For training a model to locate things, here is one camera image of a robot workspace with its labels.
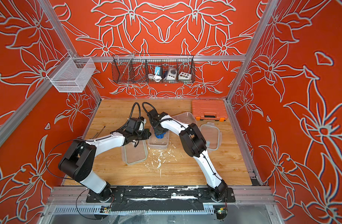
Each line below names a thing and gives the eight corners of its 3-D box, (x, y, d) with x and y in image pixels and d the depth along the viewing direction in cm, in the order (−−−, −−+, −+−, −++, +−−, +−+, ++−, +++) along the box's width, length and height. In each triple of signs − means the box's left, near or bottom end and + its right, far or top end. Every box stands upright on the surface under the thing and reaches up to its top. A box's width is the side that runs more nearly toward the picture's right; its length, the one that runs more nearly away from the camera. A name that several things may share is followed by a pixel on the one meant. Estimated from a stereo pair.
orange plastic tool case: (193, 121, 105) (194, 118, 102) (190, 102, 118) (191, 99, 115) (228, 121, 105) (230, 117, 102) (222, 102, 118) (223, 99, 115)
